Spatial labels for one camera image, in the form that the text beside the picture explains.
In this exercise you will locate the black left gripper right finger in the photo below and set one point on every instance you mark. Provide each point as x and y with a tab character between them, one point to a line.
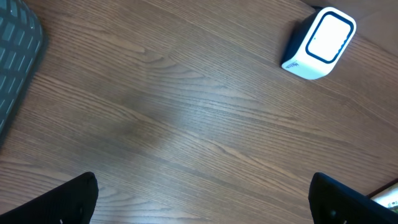
333	202

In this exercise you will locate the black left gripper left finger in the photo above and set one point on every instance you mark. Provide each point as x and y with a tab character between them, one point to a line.
70	203

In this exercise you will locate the green tea box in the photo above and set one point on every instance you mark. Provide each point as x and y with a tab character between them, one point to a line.
386	196

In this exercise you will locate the white barcode scanner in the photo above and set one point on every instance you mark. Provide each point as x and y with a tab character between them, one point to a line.
317	43

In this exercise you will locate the grey plastic mesh basket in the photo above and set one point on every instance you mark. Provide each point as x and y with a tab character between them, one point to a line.
23	43

